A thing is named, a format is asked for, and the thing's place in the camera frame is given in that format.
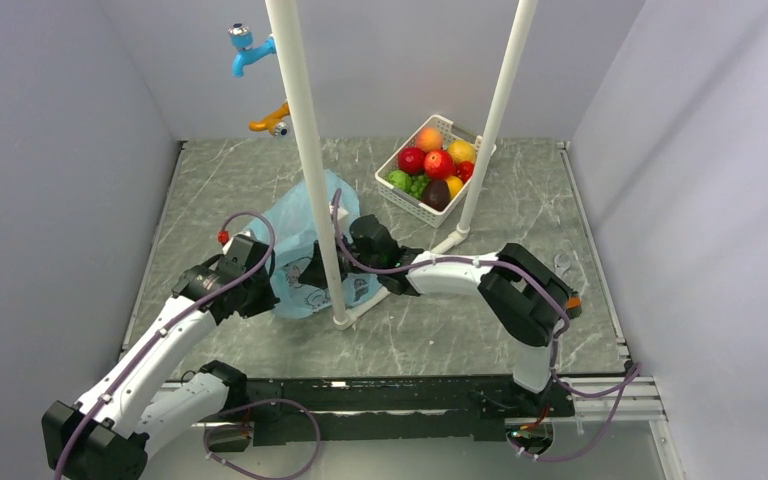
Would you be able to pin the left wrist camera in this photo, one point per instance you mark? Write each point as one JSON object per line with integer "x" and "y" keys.
{"x": 226, "y": 238}

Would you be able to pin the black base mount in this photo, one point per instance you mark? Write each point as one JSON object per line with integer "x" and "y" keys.
{"x": 276, "y": 412}

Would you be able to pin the metal wrench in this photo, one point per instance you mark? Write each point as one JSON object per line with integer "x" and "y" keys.
{"x": 563, "y": 262}

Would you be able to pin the blue plastic bag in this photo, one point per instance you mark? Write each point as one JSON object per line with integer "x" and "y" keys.
{"x": 292, "y": 222}

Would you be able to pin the blue toy faucet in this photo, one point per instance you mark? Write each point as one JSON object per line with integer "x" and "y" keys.
{"x": 247, "y": 53}

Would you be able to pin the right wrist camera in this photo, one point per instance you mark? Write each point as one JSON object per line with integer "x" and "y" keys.
{"x": 340, "y": 218}

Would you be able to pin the small red fake fruit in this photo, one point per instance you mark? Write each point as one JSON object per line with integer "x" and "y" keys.
{"x": 464, "y": 171}

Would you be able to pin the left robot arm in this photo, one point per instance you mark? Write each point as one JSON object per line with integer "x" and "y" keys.
{"x": 113, "y": 429}

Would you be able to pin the orange red fake peach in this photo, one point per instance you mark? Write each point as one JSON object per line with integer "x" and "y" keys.
{"x": 429, "y": 139}

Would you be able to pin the red fake apple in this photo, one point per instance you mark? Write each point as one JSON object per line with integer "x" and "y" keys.
{"x": 411, "y": 160}

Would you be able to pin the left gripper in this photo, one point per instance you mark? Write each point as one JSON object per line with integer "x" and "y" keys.
{"x": 265, "y": 303}

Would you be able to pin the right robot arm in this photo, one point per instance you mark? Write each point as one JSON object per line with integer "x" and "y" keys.
{"x": 532, "y": 303}

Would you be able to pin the orange fake fruit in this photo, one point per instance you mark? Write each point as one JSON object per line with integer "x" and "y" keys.
{"x": 455, "y": 185}

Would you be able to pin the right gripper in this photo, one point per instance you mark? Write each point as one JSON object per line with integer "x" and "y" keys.
{"x": 316, "y": 273}

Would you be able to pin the white PVC pipe frame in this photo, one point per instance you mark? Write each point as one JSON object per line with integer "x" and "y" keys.
{"x": 285, "y": 24}

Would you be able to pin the green fake fruit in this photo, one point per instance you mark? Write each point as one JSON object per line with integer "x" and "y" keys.
{"x": 400, "y": 180}

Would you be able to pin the orange toy faucet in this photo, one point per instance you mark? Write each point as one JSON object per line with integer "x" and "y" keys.
{"x": 273, "y": 123}

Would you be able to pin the dark fake avocado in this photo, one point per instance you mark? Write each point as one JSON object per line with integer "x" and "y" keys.
{"x": 436, "y": 195}

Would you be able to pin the green fake grapes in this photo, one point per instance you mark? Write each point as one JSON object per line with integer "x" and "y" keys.
{"x": 418, "y": 185}

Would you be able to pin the white plastic basket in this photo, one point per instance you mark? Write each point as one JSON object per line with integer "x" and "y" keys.
{"x": 451, "y": 131}

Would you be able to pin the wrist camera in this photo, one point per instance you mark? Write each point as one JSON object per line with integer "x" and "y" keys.
{"x": 226, "y": 238}
{"x": 340, "y": 218}

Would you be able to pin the yellow fake lemon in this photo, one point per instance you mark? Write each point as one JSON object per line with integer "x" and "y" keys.
{"x": 462, "y": 151}

